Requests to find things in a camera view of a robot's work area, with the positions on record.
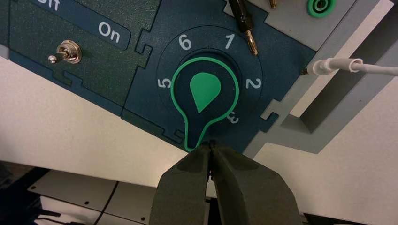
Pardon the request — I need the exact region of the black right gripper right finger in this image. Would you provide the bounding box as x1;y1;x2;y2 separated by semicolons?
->
211;144;304;225

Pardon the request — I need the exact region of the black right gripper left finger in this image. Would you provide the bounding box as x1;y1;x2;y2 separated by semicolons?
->
148;142;213;225

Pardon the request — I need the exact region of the green pointer rotary knob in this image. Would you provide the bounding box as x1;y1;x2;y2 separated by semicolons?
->
170;57;240;153

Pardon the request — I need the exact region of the grey blue modular control box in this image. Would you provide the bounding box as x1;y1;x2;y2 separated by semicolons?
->
0;0;398;159

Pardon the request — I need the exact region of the green banana socket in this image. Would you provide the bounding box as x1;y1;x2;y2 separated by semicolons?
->
306;0;337;18

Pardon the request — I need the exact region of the thin black floor cable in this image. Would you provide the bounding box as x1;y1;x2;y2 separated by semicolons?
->
93;181;119;225

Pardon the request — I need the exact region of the white metal base plate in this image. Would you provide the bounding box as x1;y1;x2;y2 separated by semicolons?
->
27;170;159;225

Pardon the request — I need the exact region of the white banana plug cable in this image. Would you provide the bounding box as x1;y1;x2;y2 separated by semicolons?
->
300;58;398;77

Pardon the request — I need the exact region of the black banana plug cable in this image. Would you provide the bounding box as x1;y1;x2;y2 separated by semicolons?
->
228;0;259;57

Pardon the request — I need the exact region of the metal toggle switch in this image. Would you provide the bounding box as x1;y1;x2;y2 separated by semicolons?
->
47;39;83;65

